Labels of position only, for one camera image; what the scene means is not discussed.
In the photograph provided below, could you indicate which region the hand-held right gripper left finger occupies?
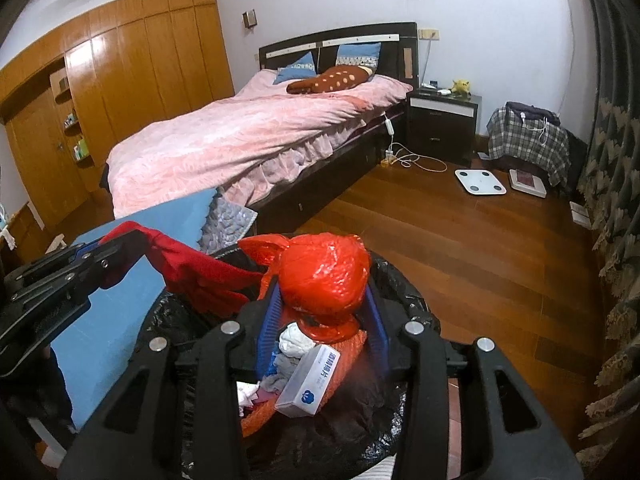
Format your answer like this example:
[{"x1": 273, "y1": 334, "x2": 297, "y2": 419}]
[{"x1": 60, "y1": 295, "x2": 281, "y2": 480}]

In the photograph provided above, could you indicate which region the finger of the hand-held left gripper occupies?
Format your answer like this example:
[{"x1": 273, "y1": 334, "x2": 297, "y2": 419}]
[
  {"x1": 5, "y1": 236, "x2": 137, "y2": 286},
  {"x1": 75, "y1": 241, "x2": 152, "y2": 302}
]

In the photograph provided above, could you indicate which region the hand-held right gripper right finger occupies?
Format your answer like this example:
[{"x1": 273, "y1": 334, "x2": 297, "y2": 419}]
[{"x1": 362, "y1": 285, "x2": 583, "y2": 480}]

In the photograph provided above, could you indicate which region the white tissue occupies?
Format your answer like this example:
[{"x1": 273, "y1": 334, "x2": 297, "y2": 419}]
[{"x1": 278, "y1": 323, "x2": 315, "y2": 359}]

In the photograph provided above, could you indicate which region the pale cloth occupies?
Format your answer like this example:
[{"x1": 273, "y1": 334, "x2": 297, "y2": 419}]
[{"x1": 262, "y1": 352, "x2": 301, "y2": 393}]

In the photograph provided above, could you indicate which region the orange foam net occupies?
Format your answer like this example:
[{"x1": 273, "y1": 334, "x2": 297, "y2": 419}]
[{"x1": 240, "y1": 330, "x2": 373, "y2": 438}]

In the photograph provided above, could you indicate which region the trash can with black bag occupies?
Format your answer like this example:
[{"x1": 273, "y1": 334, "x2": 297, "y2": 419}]
[{"x1": 142, "y1": 247, "x2": 443, "y2": 480}]

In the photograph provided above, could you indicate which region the white paper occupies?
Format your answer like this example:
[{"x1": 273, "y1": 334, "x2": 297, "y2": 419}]
[{"x1": 235, "y1": 382, "x2": 261, "y2": 406}]

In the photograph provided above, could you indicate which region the white cardboard box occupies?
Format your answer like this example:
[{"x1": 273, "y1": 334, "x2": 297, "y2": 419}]
[{"x1": 275, "y1": 345, "x2": 342, "y2": 418}]

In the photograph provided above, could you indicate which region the red plastic bag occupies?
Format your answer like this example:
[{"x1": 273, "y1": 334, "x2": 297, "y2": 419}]
[{"x1": 239, "y1": 232, "x2": 372, "y2": 343}]

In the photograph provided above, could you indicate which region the blue tablecloth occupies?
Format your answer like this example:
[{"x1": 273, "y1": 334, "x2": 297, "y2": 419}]
[{"x1": 47, "y1": 187, "x2": 221, "y2": 421}]

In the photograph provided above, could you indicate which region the wooden door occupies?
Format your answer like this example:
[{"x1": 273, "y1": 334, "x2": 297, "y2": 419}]
[{"x1": 5, "y1": 87, "x2": 83, "y2": 231}]

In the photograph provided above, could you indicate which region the grey quilted cloth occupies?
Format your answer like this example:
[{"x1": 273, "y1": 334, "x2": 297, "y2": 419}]
[{"x1": 199, "y1": 192, "x2": 258, "y2": 256}]

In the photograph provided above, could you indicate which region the dark wooden bed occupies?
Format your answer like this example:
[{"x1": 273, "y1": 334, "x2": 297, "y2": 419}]
[{"x1": 100, "y1": 21, "x2": 420, "y2": 236}]

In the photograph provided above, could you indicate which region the pink blanket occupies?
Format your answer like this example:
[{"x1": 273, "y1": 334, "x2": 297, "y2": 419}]
[{"x1": 106, "y1": 69, "x2": 413, "y2": 221}]

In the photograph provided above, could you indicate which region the white bathroom scale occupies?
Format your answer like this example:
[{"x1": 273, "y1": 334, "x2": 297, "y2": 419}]
[{"x1": 454, "y1": 168, "x2": 508, "y2": 196}]

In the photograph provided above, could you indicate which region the wooden wardrobe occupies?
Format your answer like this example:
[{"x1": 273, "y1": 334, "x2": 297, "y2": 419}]
[{"x1": 0, "y1": 0, "x2": 236, "y2": 233}]

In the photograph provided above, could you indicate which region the white scale with red panel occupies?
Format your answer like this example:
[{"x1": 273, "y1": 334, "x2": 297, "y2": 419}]
[{"x1": 509, "y1": 168, "x2": 548, "y2": 199}]

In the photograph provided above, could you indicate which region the dark nightstand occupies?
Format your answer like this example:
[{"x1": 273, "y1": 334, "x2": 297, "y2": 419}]
[{"x1": 406, "y1": 87, "x2": 482, "y2": 166}]

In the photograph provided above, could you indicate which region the plaid cloth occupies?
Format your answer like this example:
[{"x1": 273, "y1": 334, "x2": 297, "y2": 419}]
[{"x1": 487, "y1": 107, "x2": 571, "y2": 188}]

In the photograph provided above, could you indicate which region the brown polka dot pillow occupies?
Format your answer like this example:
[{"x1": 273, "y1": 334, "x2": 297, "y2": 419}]
[{"x1": 286, "y1": 64, "x2": 376, "y2": 95}]

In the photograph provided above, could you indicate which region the black chair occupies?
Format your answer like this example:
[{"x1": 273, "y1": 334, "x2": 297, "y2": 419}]
[{"x1": 550, "y1": 130, "x2": 588, "y2": 196}]

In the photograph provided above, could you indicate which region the dark bag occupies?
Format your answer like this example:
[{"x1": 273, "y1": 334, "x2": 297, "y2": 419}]
[{"x1": 505, "y1": 101, "x2": 561, "y2": 126}]

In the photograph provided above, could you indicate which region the blue pillow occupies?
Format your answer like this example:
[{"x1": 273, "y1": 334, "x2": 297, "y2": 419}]
[
  {"x1": 336, "y1": 42, "x2": 382, "y2": 68},
  {"x1": 274, "y1": 51, "x2": 317, "y2": 85}
]

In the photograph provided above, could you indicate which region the patterned curtain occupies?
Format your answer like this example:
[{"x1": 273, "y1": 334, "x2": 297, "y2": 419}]
[{"x1": 575, "y1": 0, "x2": 640, "y2": 480}]

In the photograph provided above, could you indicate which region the white floor cable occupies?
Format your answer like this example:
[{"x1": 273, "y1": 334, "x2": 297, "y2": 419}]
[{"x1": 387, "y1": 142, "x2": 448, "y2": 173}]

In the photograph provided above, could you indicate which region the white socket cable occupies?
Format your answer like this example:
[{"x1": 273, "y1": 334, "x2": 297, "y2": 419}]
[{"x1": 420, "y1": 39, "x2": 436, "y2": 86}]

